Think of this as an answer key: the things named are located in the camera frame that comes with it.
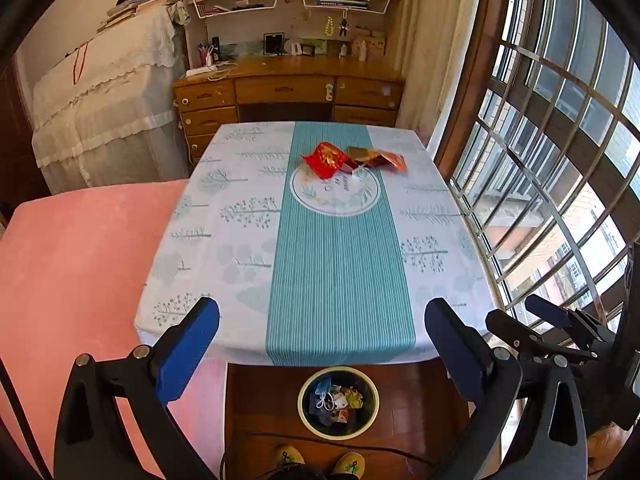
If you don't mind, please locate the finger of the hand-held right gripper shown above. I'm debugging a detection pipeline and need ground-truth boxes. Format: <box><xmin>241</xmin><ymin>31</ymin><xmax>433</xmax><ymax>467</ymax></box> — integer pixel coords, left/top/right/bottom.
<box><xmin>524</xmin><ymin>294</ymin><xmax>617</xmax><ymax>347</ymax></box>
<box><xmin>485</xmin><ymin>308</ymin><xmax>601</xmax><ymax>367</ymax></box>

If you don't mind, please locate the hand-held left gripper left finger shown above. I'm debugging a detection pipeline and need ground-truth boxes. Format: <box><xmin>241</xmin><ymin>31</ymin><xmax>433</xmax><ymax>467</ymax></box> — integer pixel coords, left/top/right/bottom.
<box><xmin>53</xmin><ymin>296</ymin><xmax>221</xmax><ymax>480</ymax></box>

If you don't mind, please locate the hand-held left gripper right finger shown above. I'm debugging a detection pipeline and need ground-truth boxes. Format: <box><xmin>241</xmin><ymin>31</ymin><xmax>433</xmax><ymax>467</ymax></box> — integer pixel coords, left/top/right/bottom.
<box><xmin>424</xmin><ymin>297</ymin><xmax>588</xmax><ymax>480</ymax></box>

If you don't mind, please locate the blue bin with cream rim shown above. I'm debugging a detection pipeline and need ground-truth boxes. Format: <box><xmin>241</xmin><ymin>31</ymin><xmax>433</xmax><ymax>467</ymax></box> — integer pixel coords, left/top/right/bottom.
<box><xmin>297</xmin><ymin>366</ymin><xmax>380</xmax><ymax>437</ymax></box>

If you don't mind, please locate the blue face mask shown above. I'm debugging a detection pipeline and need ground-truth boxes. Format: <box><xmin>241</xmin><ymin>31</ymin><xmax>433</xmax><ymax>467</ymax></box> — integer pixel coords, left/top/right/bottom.
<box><xmin>309</xmin><ymin>379</ymin><xmax>341</xmax><ymax>411</ymax></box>

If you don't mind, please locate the orange foil wrapper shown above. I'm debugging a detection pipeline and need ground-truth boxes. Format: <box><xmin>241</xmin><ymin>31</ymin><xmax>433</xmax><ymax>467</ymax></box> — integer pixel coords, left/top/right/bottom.
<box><xmin>377</xmin><ymin>151</ymin><xmax>408</xmax><ymax>172</ymax></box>

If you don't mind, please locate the brown foil wrapper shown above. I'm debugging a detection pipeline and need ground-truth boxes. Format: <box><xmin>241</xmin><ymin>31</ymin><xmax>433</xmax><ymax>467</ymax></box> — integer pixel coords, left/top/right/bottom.
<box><xmin>346</xmin><ymin>146</ymin><xmax>383</xmax><ymax>167</ymax></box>

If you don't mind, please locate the red packet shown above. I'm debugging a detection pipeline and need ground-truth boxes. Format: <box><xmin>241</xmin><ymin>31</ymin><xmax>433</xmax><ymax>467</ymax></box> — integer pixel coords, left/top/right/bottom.
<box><xmin>301</xmin><ymin>142</ymin><xmax>353</xmax><ymax>177</ymax></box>

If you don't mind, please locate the person's right hand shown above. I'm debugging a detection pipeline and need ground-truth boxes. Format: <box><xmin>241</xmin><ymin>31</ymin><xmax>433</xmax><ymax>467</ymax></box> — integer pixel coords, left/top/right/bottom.
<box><xmin>587</xmin><ymin>422</ymin><xmax>628</xmax><ymax>478</ymax></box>

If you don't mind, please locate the person's left shoe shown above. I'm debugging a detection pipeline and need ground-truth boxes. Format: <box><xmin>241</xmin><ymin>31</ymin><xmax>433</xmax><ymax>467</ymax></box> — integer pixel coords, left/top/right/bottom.
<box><xmin>276</xmin><ymin>444</ymin><xmax>306</xmax><ymax>467</ymax></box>

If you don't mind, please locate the person's shoe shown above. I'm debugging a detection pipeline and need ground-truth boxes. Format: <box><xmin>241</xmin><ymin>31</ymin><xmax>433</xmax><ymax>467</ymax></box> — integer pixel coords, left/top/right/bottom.
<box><xmin>332</xmin><ymin>451</ymin><xmax>364</xmax><ymax>478</ymax></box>
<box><xmin>276</xmin><ymin>444</ymin><xmax>306</xmax><ymax>467</ymax></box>

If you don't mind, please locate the person's right shoe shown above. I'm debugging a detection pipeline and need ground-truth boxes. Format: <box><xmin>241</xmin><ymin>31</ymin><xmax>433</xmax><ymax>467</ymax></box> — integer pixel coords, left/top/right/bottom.
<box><xmin>332</xmin><ymin>451</ymin><xmax>364</xmax><ymax>478</ymax></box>

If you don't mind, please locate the person's left leg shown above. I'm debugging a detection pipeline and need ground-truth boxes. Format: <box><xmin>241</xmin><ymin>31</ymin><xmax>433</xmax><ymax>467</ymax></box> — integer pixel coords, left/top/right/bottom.
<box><xmin>262</xmin><ymin>462</ymin><xmax>328</xmax><ymax>480</ymax></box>

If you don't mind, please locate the metal window grille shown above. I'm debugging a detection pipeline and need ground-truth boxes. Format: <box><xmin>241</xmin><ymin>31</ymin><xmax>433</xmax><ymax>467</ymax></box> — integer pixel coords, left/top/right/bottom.
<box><xmin>450</xmin><ymin>0</ymin><xmax>640</xmax><ymax>331</ymax></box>

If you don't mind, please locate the white lace cover cloth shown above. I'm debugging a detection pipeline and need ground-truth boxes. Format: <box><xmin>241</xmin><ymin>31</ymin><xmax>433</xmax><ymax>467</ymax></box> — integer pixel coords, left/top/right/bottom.
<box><xmin>31</xmin><ymin>2</ymin><xmax>193</xmax><ymax>195</ymax></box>

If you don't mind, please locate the wooden desk with drawers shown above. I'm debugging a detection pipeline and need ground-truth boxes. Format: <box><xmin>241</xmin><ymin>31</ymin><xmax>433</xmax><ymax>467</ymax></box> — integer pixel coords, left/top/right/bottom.
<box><xmin>172</xmin><ymin>55</ymin><xmax>406</xmax><ymax>166</ymax></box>

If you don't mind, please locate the pale curtain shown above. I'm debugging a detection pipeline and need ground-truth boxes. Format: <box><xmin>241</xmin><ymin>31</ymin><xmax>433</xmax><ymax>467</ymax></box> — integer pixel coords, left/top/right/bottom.
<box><xmin>395</xmin><ymin>0</ymin><xmax>483</xmax><ymax>146</ymax></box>

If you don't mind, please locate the pile of books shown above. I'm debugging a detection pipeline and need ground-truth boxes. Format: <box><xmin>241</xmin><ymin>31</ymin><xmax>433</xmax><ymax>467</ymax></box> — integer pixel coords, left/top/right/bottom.
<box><xmin>97</xmin><ymin>0</ymin><xmax>181</xmax><ymax>33</ymax></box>

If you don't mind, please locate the wooden bookshelf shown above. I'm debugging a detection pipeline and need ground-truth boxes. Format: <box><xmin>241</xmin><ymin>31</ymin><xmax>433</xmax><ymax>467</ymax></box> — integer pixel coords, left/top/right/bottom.
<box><xmin>181</xmin><ymin>0</ymin><xmax>408</xmax><ymax>68</ymax></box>

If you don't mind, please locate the black cable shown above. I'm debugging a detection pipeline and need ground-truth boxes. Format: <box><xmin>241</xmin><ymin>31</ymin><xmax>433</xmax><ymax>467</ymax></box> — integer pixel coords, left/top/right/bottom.
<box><xmin>220</xmin><ymin>432</ymin><xmax>451</xmax><ymax>480</ymax></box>

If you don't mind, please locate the red cord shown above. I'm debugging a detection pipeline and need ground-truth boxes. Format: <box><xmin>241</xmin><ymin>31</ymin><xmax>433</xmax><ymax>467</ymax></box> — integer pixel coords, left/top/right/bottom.
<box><xmin>71</xmin><ymin>40</ymin><xmax>91</xmax><ymax>83</ymax></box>

